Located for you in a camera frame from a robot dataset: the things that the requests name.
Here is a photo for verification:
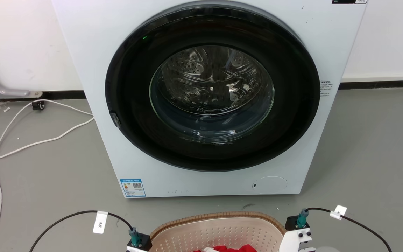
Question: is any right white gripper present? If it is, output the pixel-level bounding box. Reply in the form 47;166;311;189
279;227;313;252

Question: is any beige perforated laundry basket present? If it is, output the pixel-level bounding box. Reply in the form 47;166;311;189
149;211;287;252

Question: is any red garment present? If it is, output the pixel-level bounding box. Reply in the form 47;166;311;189
193;244;257;252

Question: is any round white filter cover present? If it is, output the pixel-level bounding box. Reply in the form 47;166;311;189
252;176;288;194

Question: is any blue energy label sticker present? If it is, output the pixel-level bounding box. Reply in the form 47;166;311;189
120;179;146;198

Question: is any round black washer door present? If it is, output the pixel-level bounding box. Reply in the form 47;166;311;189
105;5;321;172

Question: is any steel washer drum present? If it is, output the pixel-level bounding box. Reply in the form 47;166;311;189
150;45;275;143

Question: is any white front-load washing machine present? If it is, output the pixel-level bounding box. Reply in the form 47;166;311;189
51;0;368;198

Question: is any grey metal pipe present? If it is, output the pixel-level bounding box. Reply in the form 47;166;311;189
0;56;43;99

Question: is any white cable tag with print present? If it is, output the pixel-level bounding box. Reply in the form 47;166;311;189
93;211;108;235

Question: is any small white cable tag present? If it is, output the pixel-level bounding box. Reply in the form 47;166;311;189
330;205;347;221

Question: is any left black camera cable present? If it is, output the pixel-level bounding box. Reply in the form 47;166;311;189
29;210;142;252

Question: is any black camera cable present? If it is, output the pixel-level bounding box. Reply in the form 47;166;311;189
296;207;393;252
29;210;142;252

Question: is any right black camera cable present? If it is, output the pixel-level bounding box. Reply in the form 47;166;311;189
296;207;393;252

